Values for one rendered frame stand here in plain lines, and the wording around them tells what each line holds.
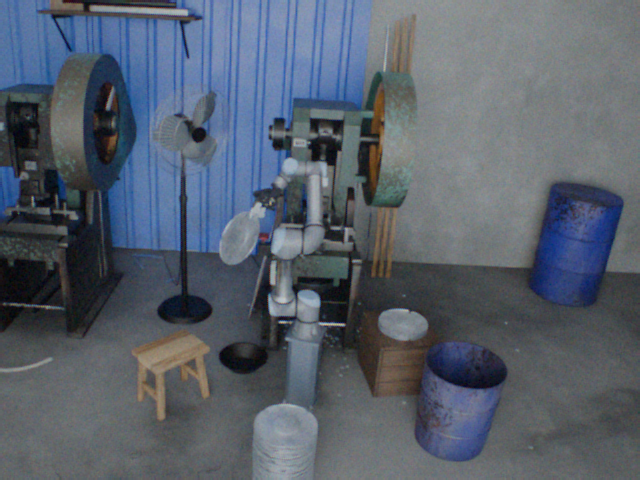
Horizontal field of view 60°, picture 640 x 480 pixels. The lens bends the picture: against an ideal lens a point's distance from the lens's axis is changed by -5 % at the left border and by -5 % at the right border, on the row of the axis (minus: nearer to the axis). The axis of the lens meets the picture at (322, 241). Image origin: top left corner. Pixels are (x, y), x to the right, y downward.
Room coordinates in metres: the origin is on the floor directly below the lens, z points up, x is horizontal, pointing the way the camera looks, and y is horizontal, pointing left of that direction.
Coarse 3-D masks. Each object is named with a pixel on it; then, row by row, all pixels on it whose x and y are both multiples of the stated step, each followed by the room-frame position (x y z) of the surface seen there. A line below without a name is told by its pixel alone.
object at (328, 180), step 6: (324, 162) 3.41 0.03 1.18; (330, 162) 3.44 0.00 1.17; (330, 168) 3.37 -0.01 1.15; (330, 174) 3.37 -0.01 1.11; (324, 180) 3.36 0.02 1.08; (330, 180) 3.37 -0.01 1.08; (324, 186) 3.37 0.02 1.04; (330, 186) 3.37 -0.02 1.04; (324, 192) 3.37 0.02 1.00; (330, 192) 3.37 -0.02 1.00; (324, 198) 3.34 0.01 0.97; (330, 198) 3.37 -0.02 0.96; (324, 204) 3.32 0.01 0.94; (330, 204) 3.37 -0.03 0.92
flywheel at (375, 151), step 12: (384, 96) 3.64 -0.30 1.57; (384, 108) 3.59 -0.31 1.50; (372, 120) 3.79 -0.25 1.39; (384, 120) 3.54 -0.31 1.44; (372, 132) 3.77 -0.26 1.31; (372, 144) 3.76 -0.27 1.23; (372, 156) 3.72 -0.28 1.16; (372, 168) 3.66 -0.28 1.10; (372, 180) 3.56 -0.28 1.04; (372, 192) 3.47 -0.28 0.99
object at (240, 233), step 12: (240, 216) 2.80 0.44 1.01; (252, 216) 2.74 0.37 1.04; (228, 228) 2.80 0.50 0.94; (240, 228) 2.73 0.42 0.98; (252, 228) 2.68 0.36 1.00; (228, 240) 2.74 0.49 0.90; (240, 240) 2.67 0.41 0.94; (252, 240) 2.62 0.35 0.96; (228, 252) 2.68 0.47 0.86; (240, 252) 2.62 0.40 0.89; (228, 264) 2.61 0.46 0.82
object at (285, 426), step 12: (276, 408) 2.16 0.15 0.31; (288, 408) 2.17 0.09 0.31; (300, 408) 2.18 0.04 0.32; (264, 420) 2.07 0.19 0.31; (276, 420) 2.07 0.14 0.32; (288, 420) 2.08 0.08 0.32; (300, 420) 2.09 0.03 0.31; (312, 420) 2.10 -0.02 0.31; (264, 432) 1.99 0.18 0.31; (276, 432) 1.99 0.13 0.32; (288, 432) 1.99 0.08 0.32; (300, 432) 2.01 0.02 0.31; (312, 432) 2.02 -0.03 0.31; (276, 444) 1.92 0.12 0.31; (288, 444) 1.92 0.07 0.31; (300, 444) 1.93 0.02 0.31
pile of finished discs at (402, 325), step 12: (384, 312) 3.04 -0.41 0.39; (396, 312) 3.06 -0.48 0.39; (408, 312) 3.08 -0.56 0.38; (384, 324) 2.90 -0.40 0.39; (396, 324) 2.91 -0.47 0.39; (408, 324) 2.91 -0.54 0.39; (420, 324) 2.93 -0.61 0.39; (396, 336) 2.81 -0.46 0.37; (408, 336) 2.82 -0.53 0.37; (420, 336) 2.84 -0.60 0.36
